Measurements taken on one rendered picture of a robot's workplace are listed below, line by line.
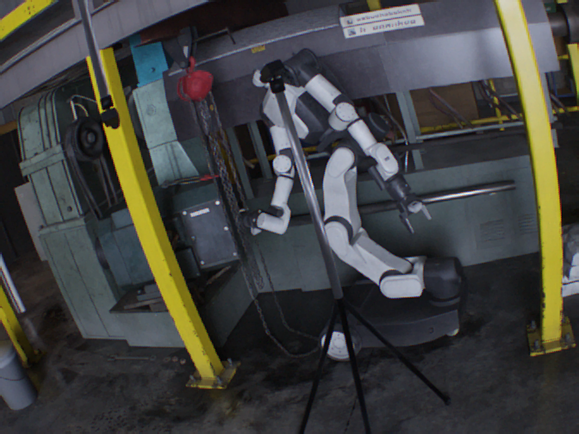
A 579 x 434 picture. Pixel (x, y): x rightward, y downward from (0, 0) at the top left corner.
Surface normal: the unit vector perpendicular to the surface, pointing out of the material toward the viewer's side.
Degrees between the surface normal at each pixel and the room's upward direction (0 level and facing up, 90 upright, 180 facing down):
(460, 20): 78
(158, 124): 90
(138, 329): 90
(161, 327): 90
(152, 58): 90
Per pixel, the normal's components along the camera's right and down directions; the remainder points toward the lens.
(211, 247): 0.04, 0.32
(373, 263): -0.44, 0.40
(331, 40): -0.33, 0.19
